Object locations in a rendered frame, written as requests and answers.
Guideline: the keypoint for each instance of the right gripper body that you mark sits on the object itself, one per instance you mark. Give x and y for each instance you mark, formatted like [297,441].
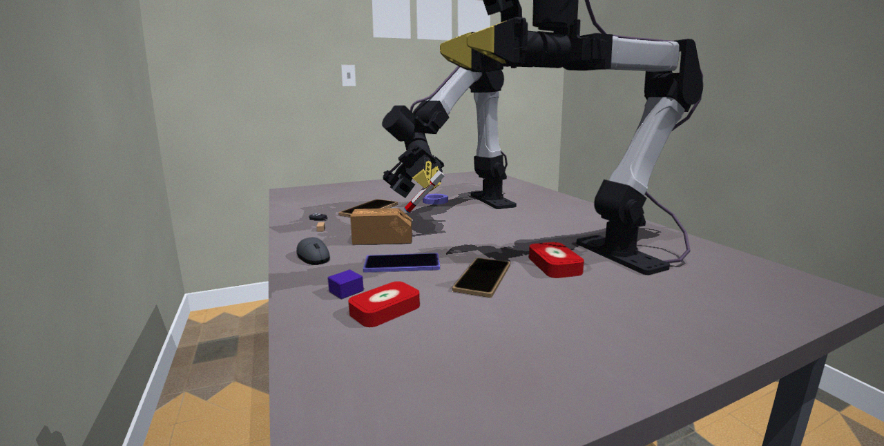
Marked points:
[415,158]

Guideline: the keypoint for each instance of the dark grey computer mouse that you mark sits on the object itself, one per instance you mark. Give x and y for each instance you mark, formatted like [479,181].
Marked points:
[313,251]

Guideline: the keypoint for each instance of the blue-purple ring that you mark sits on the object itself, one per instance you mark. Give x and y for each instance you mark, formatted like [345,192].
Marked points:
[435,199]

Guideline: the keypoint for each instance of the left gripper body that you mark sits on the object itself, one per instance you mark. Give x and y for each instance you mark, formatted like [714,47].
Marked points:
[510,37]

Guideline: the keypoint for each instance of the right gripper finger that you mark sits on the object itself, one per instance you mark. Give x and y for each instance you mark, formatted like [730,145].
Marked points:
[423,177]
[433,172]

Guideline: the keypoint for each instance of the purple block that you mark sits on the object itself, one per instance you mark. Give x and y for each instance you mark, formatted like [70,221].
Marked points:
[345,284]

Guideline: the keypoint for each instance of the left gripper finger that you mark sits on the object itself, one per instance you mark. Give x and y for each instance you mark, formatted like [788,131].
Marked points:
[457,51]
[483,42]

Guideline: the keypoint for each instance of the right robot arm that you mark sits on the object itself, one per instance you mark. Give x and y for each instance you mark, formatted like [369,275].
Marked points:
[430,115]

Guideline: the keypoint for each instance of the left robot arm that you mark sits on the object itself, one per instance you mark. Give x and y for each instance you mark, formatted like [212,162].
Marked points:
[668,96]

